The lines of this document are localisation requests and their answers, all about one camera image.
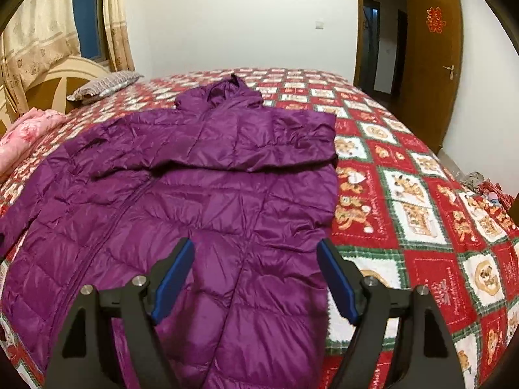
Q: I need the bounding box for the cream wooden headboard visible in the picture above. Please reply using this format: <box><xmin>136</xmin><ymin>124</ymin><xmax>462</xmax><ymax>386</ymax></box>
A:
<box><xmin>0</xmin><ymin>55</ymin><xmax>112</xmax><ymax>136</ymax></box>

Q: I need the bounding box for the clothes pile on floor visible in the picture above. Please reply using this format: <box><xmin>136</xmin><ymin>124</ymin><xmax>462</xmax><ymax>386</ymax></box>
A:
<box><xmin>460</xmin><ymin>171</ymin><xmax>515</xmax><ymax>211</ymax></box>

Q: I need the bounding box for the red double happiness sticker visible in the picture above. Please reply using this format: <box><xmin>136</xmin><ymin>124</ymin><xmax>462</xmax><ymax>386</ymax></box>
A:
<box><xmin>426</xmin><ymin>7</ymin><xmax>447</xmax><ymax>34</ymax></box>

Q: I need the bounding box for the beige left curtain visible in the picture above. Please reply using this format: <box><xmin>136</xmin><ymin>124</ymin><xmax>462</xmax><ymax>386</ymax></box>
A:
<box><xmin>1</xmin><ymin>0</ymin><xmax>81</xmax><ymax>114</ymax></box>

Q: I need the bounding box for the pink floral folded blanket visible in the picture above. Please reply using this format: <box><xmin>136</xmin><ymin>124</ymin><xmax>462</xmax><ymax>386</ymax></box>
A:
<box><xmin>0</xmin><ymin>107</ymin><xmax>68</xmax><ymax>183</ymax></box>

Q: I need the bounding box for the silver door handle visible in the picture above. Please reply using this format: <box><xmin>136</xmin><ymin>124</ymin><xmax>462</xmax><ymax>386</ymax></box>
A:
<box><xmin>442</xmin><ymin>65</ymin><xmax>455</xmax><ymax>81</ymax></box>

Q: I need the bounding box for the purple puffer jacket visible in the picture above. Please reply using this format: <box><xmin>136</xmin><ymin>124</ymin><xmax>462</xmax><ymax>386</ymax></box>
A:
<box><xmin>1</xmin><ymin>76</ymin><xmax>338</xmax><ymax>388</ymax></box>

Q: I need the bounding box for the beige right curtain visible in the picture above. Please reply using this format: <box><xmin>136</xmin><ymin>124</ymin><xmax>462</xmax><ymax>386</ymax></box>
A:
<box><xmin>102</xmin><ymin>0</ymin><xmax>135</xmax><ymax>71</ymax></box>

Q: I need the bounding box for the grey striped pillow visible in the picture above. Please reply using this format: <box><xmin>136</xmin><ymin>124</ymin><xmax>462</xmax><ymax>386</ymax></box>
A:
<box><xmin>67</xmin><ymin>70</ymin><xmax>143</xmax><ymax>105</ymax></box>

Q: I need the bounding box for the window with blue pane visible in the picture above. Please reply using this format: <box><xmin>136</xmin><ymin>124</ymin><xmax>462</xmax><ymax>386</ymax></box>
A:
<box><xmin>72</xmin><ymin>0</ymin><xmax>108</xmax><ymax>63</ymax></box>

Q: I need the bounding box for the beige curtain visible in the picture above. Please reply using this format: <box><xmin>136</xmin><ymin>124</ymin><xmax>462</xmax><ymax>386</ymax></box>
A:
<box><xmin>102</xmin><ymin>0</ymin><xmax>135</xmax><ymax>71</ymax></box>
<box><xmin>1</xmin><ymin>0</ymin><xmax>81</xmax><ymax>114</ymax></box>

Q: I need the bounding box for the brown wooden door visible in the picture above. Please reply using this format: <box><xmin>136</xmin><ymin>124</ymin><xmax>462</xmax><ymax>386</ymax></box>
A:
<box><xmin>396</xmin><ymin>0</ymin><xmax>463</xmax><ymax>153</ymax></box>

